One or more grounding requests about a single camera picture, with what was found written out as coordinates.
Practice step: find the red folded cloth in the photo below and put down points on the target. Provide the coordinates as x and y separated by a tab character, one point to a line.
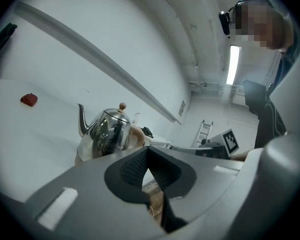
29	99

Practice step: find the clear glass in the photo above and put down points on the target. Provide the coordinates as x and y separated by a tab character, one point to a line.
136	117

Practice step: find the small black device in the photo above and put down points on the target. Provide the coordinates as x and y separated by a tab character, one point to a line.
147	131

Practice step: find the long ceiling light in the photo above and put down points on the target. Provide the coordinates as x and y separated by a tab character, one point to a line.
233	64

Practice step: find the white side table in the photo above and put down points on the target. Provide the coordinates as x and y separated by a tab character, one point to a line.
157	141

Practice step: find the person's dark shirt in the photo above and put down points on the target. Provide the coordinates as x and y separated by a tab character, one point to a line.
267	119

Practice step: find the stainless steel kettle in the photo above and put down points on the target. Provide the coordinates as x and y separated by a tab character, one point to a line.
107	134

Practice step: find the metal ladder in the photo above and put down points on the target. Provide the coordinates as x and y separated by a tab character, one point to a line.
202	132

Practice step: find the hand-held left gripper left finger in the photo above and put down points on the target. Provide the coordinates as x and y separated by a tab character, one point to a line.
90	189

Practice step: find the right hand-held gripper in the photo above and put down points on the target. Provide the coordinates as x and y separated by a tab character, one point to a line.
222	144

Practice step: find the black head-mounted camera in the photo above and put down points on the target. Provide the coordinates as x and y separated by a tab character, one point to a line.
225	19

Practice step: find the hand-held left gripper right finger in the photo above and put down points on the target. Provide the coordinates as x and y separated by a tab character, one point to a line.
202	174

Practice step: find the wall sign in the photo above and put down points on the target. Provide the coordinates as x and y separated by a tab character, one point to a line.
181	108

